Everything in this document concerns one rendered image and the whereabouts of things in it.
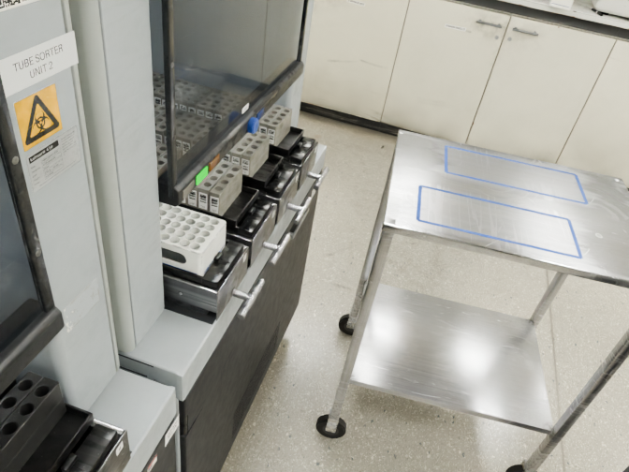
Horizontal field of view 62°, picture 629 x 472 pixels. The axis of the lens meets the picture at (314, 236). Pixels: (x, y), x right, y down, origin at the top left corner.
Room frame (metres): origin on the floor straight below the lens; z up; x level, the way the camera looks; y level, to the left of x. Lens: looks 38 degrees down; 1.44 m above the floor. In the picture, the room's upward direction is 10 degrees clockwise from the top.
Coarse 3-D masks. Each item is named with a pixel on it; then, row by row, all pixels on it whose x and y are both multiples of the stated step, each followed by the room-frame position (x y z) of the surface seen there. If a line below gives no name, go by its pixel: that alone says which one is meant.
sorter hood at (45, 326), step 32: (0, 96) 0.36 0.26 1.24; (0, 128) 0.36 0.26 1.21; (0, 160) 0.35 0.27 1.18; (0, 192) 0.34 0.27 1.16; (0, 224) 0.34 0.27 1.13; (32, 224) 0.36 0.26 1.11; (0, 256) 0.33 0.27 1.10; (32, 256) 0.36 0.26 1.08; (0, 288) 0.32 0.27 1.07; (32, 288) 0.35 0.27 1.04; (0, 320) 0.31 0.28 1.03; (32, 320) 0.34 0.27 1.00; (0, 352) 0.30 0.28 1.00; (32, 352) 0.32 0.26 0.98; (0, 384) 0.28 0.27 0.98
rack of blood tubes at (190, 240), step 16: (160, 208) 0.74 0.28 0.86; (176, 208) 0.75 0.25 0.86; (160, 224) 0.69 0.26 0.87; (176, 224) 0.71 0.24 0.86; (192, 224) 0.72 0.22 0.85; (208, 224) 0.71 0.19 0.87; (224, 224) 0.72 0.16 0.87; (176, 240) 0.67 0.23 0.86; (192, 240) 0.67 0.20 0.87; (208, 240) 0.67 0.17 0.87; (224, 240) 0.72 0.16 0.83; (176, 256) 0.68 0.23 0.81; (192, 256) 0.64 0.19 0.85; (208, 256) 0.66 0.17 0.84; (192, 272) 0.64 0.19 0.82
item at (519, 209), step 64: (384, 192) 1.30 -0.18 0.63; (448, 192) 1.04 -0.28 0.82; (512, 192) 1.09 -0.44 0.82; (576, 192) 1.15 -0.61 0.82; (384, 256) 0.88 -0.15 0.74; (512, 256) 0.85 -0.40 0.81; (576, 256) 0.88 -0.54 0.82; (384, 320) 1.13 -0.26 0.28; (448, 320) 1.18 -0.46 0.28; (512, 320) 1.23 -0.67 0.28; (384, 384) 0.90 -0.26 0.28; (448, 384) 0.94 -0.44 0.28; (512, 384) 0.98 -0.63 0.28
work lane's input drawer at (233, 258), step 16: (224, 256) 0.69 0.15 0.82; (240, 256) 0.72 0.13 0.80; (176, 272) 0.64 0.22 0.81; (208, 272) 0.65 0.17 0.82; (224, 272) 0.65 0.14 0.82; (240, 272) 0.71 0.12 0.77; (176, 288) 0.63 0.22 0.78; (192, 288) 0.62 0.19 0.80; (208, 288) 0.62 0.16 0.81; (224, 288) 0.64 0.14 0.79; (256, 288) 0.69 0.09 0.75; (192, 304) 0.62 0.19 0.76; (208, 304) 0.62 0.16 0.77; (224, 304) 0.64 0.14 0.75
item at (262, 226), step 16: (256, 208) 0.85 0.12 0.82; (272, 208) 0.88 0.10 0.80; (240, 224) 0.81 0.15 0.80; (256, 224) 0.80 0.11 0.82; (272, 224) 0.88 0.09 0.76; (240, 240) 0.77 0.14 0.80; (256, 240) 0.79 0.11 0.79; (288, 240) 0.85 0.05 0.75; (256, 256) 0.80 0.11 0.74; (272, 256) 0.79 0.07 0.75
